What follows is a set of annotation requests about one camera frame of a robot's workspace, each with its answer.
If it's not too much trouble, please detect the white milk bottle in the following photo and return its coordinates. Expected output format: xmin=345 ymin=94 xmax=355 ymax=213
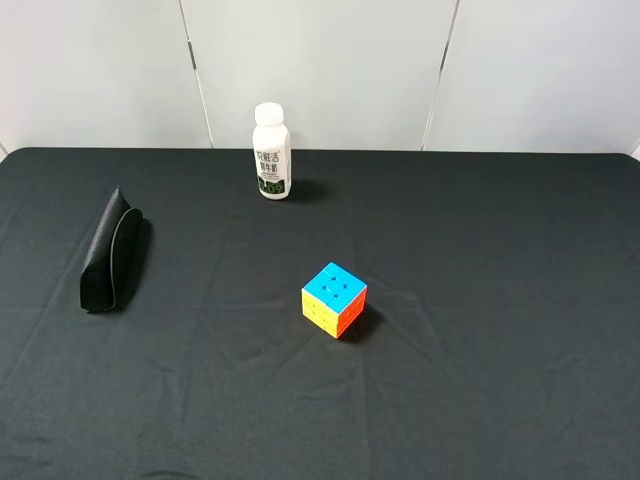
xmin=252 ymin=102 xmax=292 ymax=200

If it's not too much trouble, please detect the black glasses case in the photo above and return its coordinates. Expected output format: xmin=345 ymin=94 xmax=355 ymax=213
xmin=79 ymin=188 xmax=152 ymax=314

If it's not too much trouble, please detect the colourful puzzle cube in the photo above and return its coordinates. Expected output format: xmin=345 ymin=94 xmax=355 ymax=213
xmin=301 ymin=262 xmax=368 ymax=339

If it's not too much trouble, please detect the black tablecloth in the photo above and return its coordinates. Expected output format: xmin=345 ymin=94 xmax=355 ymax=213
xmin=1 ymin=148 xmax=639 ymax=479

